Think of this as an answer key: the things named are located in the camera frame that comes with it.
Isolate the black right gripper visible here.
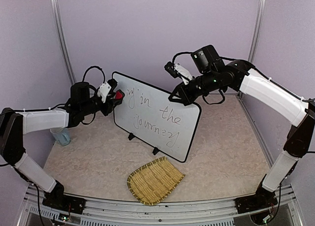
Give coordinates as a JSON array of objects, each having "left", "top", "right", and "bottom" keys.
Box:
[{"left": 168, "top": 69, "right": 220, "bottom": 106}]

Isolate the red bone-shaped eraser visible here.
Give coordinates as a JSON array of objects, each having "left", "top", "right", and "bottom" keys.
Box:
[{"left": 115, "top": 90, "right": 125, "bottom": 100}]

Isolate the white whiteboard black frame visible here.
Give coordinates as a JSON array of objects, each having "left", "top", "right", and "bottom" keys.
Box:
[{"left": 112, "top": 71, "right": 202, "bottom": 162}]

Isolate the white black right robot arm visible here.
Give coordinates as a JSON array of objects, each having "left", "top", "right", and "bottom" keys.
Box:
[{"left": 112, "top": 45, "right": 315, "bottom": 208}]

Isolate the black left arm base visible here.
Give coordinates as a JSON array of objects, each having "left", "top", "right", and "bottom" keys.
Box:
[{"left": 42, "top": 181, "right": 86, "bottom": 215}]

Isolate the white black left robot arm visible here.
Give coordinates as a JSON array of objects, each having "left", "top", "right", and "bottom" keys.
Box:
[{"left": 0, "top": 79, "right": 125, "bottom": 209}]

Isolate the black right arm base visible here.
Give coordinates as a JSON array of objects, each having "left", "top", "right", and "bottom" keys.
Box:
[{"left": 234, "top": 182, "right": 278, "bottom": 214}]

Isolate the black whiteboard stand foot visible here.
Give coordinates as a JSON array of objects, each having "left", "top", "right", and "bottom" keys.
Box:
[
  {"left": 128, "top": 133, "right": 135, "bottom": 140},
  {"left": 152, "top": 147, "right": 159, "bottom": 155}
]

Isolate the light blue mug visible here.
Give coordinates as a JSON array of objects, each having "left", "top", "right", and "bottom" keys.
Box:
[{"left": 50, "top": 128, "right": 71, "bottom": 146}]

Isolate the woven bamboo tray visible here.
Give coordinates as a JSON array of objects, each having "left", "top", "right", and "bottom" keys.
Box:
[{"left": 126, "top": 157, "right": 185, "bottom": 206}]

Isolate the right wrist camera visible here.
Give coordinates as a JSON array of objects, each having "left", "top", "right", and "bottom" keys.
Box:
[{"left": 164, "top": 62, "right": 193, "bottom": 85}]

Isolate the aluminium corner post right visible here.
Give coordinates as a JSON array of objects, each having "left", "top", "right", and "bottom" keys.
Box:
[{"left": 248, "top": 0, "right": 267, "bottom": 63}]

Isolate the aluminium corner post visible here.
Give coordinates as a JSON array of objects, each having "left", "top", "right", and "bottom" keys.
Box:
[
  {"left": 248, "top": 0, "right": 267, "bottom": 63},
  {"left": 50, "top": 0, "right": 76, "bottom": 85}
]

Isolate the aluminium corner post left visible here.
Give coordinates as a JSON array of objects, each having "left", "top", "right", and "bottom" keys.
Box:
[{"left": 50, "top": 0, "right": 76, "bottom": 85}]

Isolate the aluminium front rail frame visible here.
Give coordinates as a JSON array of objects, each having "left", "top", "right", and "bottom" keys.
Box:
[{"left": 17, "top": 184, "right": 303, "bottom": 226}]

